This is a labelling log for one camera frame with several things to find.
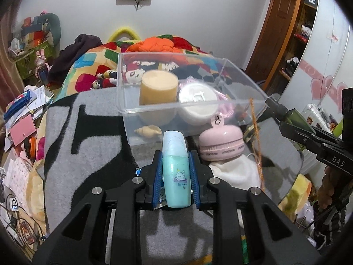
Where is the white cloth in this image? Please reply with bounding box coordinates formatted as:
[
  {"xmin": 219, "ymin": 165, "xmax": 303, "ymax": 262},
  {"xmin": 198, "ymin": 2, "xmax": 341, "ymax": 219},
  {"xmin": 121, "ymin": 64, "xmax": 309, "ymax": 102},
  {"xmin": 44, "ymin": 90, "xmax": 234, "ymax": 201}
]
[{"xmin": 208, "ymin": 155, "xmax": 262, "ymax": 191}]

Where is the wooden shelf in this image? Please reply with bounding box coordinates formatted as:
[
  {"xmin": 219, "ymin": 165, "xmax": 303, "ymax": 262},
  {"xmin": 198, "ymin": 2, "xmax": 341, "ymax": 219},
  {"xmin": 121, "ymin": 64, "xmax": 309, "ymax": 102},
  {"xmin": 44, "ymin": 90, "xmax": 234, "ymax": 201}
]
[{"xmin": 278, "ymin": 0, "xmax": 320, "ymax": 80}]

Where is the colourful printed blanket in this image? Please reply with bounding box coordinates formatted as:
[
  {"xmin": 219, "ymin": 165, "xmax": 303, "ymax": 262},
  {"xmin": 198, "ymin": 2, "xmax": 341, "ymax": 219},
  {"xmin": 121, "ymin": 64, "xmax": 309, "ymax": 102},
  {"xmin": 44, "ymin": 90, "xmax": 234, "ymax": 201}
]
[{"xmin": 28, "ymin": 34, "xmax": 312, "ymax": 265}]

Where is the grey green neck pillow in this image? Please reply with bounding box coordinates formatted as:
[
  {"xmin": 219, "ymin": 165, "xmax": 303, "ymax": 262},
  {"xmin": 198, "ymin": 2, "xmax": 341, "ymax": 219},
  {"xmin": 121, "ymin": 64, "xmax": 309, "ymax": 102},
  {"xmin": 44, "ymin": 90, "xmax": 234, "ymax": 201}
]
[{"xmin": 41, "ymin": 13, "xmax": 62, "ymax": 50}]

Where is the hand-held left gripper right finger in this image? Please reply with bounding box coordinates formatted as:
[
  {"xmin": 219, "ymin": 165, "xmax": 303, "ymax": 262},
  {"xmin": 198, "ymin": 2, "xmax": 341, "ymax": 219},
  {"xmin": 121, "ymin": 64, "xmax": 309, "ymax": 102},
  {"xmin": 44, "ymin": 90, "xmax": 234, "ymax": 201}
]
[{"xmin": 188, "ymin": 150, "xmax": 322, "ymax": 265}]

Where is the pink mesh packet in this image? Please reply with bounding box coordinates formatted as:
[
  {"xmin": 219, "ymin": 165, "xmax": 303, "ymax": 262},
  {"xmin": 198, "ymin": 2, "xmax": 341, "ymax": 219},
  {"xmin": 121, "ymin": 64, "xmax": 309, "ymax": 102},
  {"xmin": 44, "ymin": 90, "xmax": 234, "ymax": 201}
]
[{"xmin": 179, "ymin": 76, "xmax": 235, "ymax": 119}]

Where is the person's right hand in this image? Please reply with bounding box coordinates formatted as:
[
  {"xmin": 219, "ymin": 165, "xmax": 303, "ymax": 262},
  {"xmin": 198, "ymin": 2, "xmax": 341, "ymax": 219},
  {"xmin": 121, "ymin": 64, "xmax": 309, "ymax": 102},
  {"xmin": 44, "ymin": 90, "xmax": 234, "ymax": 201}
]
[{"xmin": 317, "ymin": 166, "xmax": 344, "ymax": 210}]

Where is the dark purple cloth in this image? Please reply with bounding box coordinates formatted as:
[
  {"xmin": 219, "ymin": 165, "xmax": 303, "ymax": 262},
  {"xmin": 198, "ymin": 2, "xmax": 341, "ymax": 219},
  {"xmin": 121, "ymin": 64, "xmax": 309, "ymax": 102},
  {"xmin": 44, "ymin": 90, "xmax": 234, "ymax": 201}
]
[{"xmin": 48, "ymin": 34, "xmax": 104, "ymax": 86}]

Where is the beige seashell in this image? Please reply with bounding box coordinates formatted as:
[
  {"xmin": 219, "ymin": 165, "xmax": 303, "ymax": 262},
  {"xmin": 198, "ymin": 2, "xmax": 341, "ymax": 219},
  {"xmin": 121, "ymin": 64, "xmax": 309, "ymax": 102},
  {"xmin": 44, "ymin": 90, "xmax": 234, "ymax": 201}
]
[{"xmin": 134, "ymin": 125, "xmax": 163, "ymax": 138}]

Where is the white curved wardrobe door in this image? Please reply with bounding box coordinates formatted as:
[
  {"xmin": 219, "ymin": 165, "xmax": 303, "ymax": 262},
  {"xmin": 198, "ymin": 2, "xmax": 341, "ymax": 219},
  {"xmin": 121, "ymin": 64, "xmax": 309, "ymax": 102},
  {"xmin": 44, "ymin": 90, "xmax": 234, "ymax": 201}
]
[{"xmin": 281, "ymin": 0, "xmax": 353, "ymax": 116}]

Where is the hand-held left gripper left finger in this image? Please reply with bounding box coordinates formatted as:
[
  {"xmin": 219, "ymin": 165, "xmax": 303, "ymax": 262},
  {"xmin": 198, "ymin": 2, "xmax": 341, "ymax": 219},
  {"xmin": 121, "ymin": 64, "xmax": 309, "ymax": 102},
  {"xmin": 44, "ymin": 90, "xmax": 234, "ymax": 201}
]
[{"xmin": 32, "ymin": 150, "xmax": 163, "ymax": 265}]

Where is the dark green spray bottle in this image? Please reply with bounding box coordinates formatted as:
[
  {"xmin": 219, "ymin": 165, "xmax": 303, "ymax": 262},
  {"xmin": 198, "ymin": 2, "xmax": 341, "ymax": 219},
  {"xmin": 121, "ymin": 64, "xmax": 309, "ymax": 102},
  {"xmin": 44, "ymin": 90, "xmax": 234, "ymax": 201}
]
[{"xmin": 265, "ymin": 94, "xmax": 315, "ymax": 133}]

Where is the orange cloth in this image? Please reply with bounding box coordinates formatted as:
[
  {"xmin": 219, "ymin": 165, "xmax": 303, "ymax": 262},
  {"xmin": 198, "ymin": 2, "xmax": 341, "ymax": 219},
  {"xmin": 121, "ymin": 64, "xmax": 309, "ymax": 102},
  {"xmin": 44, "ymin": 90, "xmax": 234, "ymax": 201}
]
[{"xmin": 127, "ymin": 37, "xmax": 177, "ymax": 53}]

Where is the pink round desk vacuum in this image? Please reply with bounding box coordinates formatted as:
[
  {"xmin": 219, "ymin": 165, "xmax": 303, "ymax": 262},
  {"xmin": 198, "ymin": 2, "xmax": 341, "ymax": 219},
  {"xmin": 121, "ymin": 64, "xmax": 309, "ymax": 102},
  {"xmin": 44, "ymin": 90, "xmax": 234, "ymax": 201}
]
[{"xmin": 199, "ymin": 115, "xmax": 245, "ymax": 161}]

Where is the brown curtain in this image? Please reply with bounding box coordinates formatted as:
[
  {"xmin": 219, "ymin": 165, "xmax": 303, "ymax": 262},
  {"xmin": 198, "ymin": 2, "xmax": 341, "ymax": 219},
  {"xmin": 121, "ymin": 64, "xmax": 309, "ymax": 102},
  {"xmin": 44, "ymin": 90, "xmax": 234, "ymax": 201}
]
[{"xmin": 0, "ymin": 0, "xmax": 28, "ymax": 111}]

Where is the yellow foam arch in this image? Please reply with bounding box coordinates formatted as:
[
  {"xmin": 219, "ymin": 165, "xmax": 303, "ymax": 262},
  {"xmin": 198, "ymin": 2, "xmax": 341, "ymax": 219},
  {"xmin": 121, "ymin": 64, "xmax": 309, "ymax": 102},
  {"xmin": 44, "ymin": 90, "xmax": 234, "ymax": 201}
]
[{"xmin": 107, "ymin": 26, "xmax": 142, "ymax": 43}]

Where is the grey black rug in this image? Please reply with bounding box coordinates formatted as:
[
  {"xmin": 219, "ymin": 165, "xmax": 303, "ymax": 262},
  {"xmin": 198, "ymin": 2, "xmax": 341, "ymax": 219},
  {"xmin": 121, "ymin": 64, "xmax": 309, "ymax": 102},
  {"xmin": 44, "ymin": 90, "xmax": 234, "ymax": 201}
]
[{"xmin": 43, "ymin": 90, "xmax": 305, "ymax": 265}]

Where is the stack of coloured boxes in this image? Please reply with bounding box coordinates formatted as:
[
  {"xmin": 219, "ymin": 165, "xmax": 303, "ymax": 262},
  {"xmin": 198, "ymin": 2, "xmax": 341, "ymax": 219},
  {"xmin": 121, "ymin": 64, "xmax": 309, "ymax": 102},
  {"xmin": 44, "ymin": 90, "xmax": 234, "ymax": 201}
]
[{"xmin": 12, "ymin": 17, "xmax": 49, "ymax": 49}]

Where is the yellow cylindrical jar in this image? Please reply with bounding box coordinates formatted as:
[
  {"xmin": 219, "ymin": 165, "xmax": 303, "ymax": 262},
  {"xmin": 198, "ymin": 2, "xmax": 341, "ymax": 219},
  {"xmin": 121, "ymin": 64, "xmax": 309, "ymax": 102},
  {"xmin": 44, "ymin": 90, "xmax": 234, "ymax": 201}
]
[{"xmin": 138, "ymin": 70, "xmax": 179, "ymax": 125}]

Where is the teal tube bottle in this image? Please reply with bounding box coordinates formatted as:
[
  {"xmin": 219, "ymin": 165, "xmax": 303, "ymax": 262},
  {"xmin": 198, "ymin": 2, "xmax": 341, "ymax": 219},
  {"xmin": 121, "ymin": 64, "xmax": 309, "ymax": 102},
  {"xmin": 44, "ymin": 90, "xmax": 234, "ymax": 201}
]
[{"xmin": 162, "ymin": 130, "xmax": 192, "ymax": 209}]

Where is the clear plastic storage box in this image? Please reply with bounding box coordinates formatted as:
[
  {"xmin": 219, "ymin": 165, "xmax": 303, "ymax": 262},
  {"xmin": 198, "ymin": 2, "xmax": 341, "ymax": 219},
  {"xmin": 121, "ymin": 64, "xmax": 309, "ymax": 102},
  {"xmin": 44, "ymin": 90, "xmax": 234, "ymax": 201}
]
[{"xmin": 116, "ymin": 52, "xmax": 269, "ymax": 145}]

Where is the pile of papers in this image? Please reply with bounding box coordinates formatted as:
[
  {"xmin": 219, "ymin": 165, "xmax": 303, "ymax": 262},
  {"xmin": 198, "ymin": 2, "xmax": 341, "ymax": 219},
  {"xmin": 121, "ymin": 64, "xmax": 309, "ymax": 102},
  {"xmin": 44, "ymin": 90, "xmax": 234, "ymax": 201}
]
[{"xmin": 4, "ymin": 84, "xmax": 54, "ymax": 144}]

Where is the green patterned box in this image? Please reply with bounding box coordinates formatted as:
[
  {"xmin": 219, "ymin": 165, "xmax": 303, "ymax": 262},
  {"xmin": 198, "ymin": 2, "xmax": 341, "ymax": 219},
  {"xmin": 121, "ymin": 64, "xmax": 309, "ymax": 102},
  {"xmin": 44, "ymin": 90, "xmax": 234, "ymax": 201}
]
[{"xmin": 15, "ymin": 40, "xmax": 56, "ymax": 79}]

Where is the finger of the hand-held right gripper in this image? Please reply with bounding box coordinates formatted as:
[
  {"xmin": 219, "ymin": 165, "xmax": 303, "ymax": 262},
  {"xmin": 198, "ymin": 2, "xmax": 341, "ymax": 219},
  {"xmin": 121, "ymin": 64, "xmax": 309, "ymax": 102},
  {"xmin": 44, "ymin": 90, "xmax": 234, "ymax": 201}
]
[
  {"xmin": 278, "ymin": 121, "xmax": 325, "ymax": 155},
  {"xmin": 310, "ymin": 125, "xmax": 344, "ymax": 144}
]

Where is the blue pencil case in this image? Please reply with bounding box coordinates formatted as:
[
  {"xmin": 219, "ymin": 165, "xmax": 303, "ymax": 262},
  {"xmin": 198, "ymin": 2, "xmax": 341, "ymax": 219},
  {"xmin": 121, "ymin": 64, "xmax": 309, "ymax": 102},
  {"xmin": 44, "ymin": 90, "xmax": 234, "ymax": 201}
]
[{"xmin": 3, "ymin": 91, "xmax": 31, "ymax": 120}]

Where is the brown wooden door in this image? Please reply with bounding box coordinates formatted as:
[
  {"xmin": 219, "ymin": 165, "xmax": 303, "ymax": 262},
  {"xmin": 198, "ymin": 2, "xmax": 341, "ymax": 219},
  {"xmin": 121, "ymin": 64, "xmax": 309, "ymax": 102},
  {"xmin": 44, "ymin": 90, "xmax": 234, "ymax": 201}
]
[{"xmin": 245, "ymin": 0, "xmax": 297, "ymax": 87}]

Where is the pink rabbit toy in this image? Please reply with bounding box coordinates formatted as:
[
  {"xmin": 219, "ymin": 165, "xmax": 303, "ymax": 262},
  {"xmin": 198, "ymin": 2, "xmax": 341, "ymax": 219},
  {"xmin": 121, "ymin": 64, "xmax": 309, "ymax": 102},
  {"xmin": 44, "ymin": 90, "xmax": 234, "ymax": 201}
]
[{"xmin": 35, "ymin": 48, "xmax": 53, "ymax": 82}]

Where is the tangle of cables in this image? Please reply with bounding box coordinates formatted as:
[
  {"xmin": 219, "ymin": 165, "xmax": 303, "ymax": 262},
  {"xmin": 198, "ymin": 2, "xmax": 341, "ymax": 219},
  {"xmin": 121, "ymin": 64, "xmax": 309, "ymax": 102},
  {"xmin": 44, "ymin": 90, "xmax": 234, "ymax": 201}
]
[{"xmin": 0, "ymin": 193, "xmax": 47, "ymax": 246}]

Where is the white round jar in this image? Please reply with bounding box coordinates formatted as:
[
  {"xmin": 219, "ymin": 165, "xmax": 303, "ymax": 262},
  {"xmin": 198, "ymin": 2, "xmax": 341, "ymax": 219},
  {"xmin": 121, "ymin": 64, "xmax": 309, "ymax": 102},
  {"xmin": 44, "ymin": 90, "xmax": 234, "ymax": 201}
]
[{"xmin": 176, "ymin": 83, "xmax": 220, "ymax": 126}]

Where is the floral paper pouch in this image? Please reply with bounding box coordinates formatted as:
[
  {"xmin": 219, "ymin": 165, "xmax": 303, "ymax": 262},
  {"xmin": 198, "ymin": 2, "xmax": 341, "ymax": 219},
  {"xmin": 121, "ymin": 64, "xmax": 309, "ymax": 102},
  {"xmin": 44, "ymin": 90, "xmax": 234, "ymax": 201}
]
[{"xmin": 4, "ymin": 157, "xmax": 35, "ymax": 202}]

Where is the orange black gadget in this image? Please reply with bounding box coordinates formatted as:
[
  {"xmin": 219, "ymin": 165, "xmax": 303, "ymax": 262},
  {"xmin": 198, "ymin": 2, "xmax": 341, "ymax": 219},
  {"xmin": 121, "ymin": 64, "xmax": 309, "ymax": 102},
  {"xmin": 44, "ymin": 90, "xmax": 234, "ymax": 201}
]
[{"xmin": 23, "ymin": 136, "xmax": 38, "ymax": 161}]

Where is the pink wallet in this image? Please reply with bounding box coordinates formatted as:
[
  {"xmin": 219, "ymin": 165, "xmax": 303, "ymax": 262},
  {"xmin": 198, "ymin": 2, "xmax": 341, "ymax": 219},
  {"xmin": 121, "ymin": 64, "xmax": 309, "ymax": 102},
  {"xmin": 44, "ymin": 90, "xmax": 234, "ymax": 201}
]
[{"xmin": 9, "ymin": 114, "xmax": 36, "ymax": 147}]

